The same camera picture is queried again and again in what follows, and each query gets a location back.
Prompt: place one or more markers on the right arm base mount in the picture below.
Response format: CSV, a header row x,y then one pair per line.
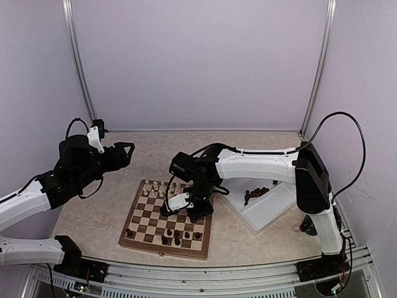
x,y
320,268

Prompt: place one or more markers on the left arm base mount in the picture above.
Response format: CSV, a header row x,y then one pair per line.
x,y
86,269

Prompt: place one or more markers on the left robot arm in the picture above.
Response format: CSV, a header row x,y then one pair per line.
x,y
28,214

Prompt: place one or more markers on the black chess rook corner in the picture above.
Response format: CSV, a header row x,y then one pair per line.
x,y
129,233

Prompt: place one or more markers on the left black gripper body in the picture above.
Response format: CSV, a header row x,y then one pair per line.
x,y
89,171

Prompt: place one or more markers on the right aluminium frame post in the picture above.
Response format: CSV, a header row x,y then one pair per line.
x,y
321,65

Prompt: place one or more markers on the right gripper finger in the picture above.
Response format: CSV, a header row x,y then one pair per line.
x,y
203,209
193,215

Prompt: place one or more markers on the wooden chess board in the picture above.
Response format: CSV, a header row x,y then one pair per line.
x,y
148,225

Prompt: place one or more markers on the left aluminium frame post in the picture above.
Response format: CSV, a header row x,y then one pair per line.
x,y
78,62

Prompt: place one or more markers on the aluminium frame post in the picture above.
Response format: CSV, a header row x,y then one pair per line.
x,y
78,62
321,65

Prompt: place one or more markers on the dark green mug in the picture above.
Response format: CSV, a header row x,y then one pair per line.
x,y
307,226

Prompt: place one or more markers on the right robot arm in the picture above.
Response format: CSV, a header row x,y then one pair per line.
x,y
302,167

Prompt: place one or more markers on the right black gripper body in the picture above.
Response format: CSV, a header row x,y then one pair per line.
x,y
202,190

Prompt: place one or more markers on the front aluminium rail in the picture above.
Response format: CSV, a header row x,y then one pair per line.
x,y
141,280

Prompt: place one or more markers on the white plastic tray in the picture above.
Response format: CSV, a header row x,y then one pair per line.
x,y
261,211

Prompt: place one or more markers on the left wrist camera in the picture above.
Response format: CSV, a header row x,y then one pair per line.
x,y
95,134

